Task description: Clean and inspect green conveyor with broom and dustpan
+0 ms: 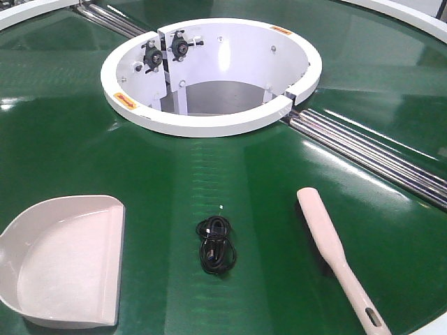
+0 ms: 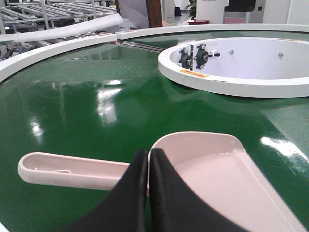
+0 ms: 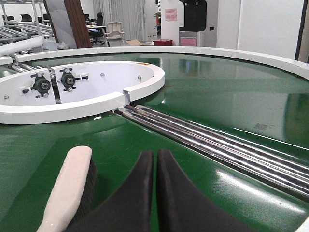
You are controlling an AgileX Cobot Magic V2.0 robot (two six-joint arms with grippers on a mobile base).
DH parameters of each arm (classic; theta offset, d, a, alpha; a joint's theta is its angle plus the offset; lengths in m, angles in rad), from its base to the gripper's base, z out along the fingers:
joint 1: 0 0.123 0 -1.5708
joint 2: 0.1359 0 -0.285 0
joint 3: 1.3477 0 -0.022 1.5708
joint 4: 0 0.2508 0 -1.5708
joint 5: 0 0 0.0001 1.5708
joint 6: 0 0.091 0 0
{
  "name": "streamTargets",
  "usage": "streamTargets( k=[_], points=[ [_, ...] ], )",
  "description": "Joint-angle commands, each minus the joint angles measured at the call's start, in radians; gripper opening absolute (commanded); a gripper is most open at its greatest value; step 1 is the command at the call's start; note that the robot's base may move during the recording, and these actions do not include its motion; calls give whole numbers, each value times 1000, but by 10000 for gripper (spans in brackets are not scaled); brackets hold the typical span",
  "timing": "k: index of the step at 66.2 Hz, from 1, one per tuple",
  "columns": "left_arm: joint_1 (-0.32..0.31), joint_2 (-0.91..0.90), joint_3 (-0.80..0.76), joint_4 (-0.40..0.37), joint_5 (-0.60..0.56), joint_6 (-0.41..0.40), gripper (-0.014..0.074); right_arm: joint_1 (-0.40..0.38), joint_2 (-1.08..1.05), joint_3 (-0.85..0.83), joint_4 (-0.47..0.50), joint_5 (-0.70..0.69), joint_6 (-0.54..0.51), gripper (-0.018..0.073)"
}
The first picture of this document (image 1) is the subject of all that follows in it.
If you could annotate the orange arrow sticker front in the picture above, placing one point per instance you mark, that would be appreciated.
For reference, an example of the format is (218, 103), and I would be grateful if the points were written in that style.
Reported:
(126, 101)

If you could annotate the right black bearing block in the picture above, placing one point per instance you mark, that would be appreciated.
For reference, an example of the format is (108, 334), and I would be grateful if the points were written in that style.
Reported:
(180, 45)

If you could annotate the steel rollers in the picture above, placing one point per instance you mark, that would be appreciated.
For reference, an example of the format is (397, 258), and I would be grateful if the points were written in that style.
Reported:
(108, 18)
(371, 154)

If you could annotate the black bearing block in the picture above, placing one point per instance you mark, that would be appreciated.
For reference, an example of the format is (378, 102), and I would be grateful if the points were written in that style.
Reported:
(153, 57)
(180, 45)

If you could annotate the orange arrow sticker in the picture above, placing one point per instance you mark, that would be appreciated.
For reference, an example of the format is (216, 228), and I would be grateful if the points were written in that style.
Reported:
(281, 30)
(126, 101)

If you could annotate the steel rollers far left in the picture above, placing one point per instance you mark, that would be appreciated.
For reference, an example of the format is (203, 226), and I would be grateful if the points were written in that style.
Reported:
(108, 18)

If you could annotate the white rim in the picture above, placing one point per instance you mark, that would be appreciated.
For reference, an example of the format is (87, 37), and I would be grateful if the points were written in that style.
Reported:
(413, 17)
(30, 9)

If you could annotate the left black bearing block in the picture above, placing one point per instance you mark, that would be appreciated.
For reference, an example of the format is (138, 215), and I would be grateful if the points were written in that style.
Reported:
(153, 57)

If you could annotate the steel rollers near right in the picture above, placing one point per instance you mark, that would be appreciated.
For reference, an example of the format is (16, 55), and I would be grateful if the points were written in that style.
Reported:
(371, 154)

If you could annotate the pink plastic dustpan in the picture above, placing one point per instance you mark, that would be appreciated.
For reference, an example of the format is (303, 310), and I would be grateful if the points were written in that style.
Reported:
(61, 262)

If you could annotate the pink handled brush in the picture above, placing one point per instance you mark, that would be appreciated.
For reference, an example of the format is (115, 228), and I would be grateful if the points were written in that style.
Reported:
(331, 249)

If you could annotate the orange arrow sticker back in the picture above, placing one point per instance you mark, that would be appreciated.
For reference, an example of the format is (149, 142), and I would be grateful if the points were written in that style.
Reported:
(281, 30)

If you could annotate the white outer rim left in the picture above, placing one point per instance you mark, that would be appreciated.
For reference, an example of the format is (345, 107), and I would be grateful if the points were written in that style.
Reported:
(30, 9)

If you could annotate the white outer rim right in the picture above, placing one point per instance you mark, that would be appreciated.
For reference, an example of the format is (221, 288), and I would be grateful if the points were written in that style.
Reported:
(413, 17)

